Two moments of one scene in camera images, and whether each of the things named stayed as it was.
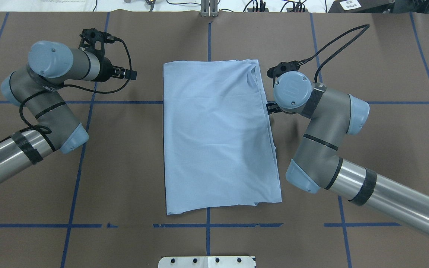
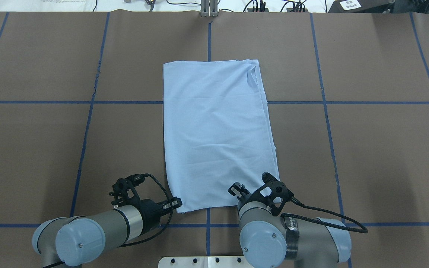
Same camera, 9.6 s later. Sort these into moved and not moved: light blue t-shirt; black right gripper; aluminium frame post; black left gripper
Moved: black right gripper; black left gripper
Not moved: aluminium frame post; light blue t-shirt
